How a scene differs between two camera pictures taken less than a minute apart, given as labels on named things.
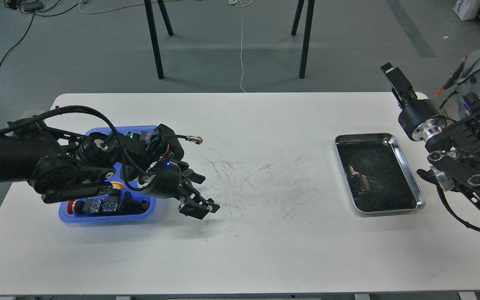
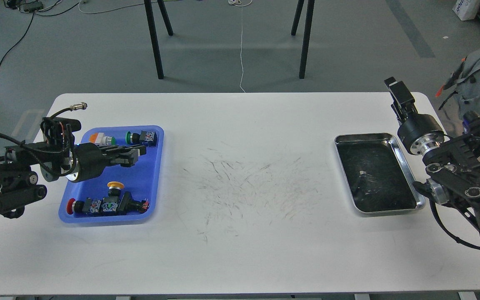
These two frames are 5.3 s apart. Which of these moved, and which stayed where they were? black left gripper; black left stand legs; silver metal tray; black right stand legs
Moved: black left gripper
Stayed: silver metal tray; black left stand legs; black right stand legs
